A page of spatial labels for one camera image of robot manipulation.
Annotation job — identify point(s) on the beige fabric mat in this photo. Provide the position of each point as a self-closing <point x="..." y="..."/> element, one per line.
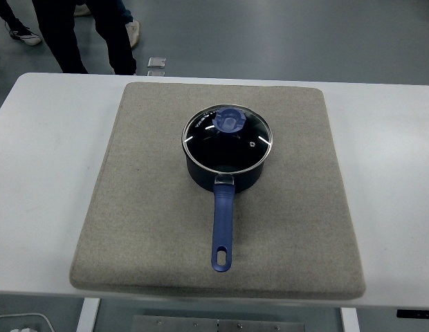
<point x="148" y="207"/>

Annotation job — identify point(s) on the black flat bar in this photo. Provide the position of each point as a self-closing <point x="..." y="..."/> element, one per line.
<point x="417" y="314"/>

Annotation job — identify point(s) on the glass lid with blue knob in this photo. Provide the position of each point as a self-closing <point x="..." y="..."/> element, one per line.
<point x="229" y="120"/>

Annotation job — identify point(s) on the person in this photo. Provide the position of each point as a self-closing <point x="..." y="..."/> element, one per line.
<point x="133" y="32"/>
<point x="27" y="37"/>
<point x="62" y="34"/>

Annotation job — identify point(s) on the white rounded tray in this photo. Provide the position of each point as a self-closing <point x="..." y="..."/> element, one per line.
<point x="45" y="320"/>

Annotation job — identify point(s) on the grey metal plate with screws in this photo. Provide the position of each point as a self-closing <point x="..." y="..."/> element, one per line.
<point x="200" y="324"/>

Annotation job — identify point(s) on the white crumpled object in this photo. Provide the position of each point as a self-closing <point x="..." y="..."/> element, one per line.
<point x="22" y="329"/>

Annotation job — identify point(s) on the white table leg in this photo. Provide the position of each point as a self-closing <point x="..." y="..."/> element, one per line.
<point x="87" y="316"/>
<point x="350" y="321"/>

